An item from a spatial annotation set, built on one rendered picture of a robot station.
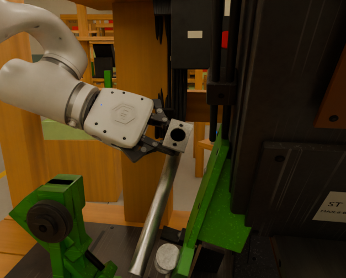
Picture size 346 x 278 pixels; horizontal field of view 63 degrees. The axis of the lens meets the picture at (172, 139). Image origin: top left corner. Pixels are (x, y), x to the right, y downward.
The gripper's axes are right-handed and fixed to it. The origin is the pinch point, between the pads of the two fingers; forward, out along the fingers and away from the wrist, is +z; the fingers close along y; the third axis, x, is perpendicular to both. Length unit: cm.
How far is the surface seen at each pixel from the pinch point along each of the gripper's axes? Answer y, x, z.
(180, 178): 75, 260, 22
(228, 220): -11.8, -5.7, 11.7
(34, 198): -17.2, 5.9, -19.2
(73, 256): -23.8, 10.7, -9.6
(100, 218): -13, 48, -13
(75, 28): 569, 692, -426
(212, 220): -12.4, -5.0, 9.6
